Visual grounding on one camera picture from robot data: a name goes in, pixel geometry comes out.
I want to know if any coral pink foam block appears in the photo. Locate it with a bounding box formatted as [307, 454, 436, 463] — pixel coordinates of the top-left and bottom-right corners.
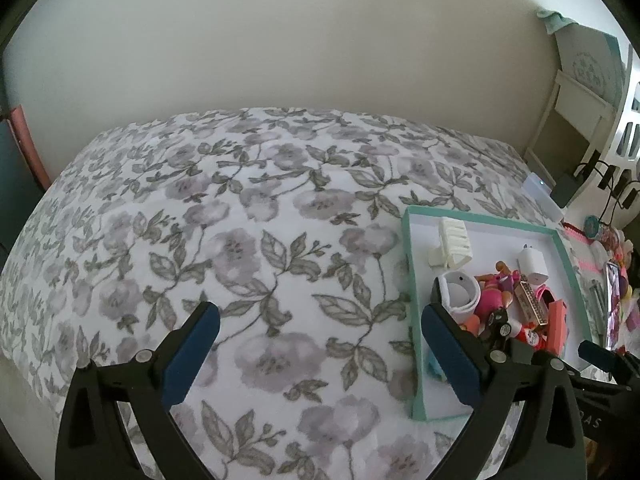
[546, 300, 567, 356]

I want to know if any pink rolled mat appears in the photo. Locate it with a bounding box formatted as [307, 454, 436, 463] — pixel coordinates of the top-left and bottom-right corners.
[10, 105, 51, 191]

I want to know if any orange plastic toy piece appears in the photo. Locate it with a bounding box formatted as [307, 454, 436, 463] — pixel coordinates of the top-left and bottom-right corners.
[459, 313, 491, 338]

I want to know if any dark blue cabinet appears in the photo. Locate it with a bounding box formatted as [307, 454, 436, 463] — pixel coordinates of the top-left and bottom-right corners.
[0, 119, 43, 266]

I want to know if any white shelf unit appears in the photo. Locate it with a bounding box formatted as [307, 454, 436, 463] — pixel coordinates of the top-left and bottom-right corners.
[524, 23, 639, 226]

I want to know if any teal rimmed white tray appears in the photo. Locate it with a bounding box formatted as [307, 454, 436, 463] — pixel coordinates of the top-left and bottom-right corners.
[402, 206, 592, 422]

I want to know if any cream hair claw clip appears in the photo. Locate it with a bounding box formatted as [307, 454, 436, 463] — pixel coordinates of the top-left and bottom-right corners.
[428, 217, 473, 270]

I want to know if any pink plastic bracelet band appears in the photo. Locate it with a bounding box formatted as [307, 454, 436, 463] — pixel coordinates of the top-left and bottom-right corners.
[533, 284, 556, 312]

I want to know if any white wrist band cuff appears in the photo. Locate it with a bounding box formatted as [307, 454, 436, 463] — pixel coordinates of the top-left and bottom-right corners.
[432, 270, 480, 324]

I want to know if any black small clip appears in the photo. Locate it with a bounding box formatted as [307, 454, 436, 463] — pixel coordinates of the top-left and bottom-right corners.
[478, 308, 512, 351]

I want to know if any floral grey white blanket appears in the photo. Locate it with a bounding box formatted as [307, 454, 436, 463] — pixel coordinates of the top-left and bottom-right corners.
[1, 107, 549, 479]

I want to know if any red white glue bottle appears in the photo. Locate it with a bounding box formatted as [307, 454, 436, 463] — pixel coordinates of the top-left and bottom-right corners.
[500, 320, 546, 350]

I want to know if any pink ball doll toy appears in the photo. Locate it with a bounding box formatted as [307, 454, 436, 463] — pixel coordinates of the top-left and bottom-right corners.
[474, 261, 521, 315]

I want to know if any white charger plug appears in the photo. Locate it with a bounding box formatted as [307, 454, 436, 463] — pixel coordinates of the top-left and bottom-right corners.
[516, 245, 549, 286]

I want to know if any gold patterned harmonica bar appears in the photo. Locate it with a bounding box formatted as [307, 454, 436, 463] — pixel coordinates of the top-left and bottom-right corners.
[514, 281, 547, 326]

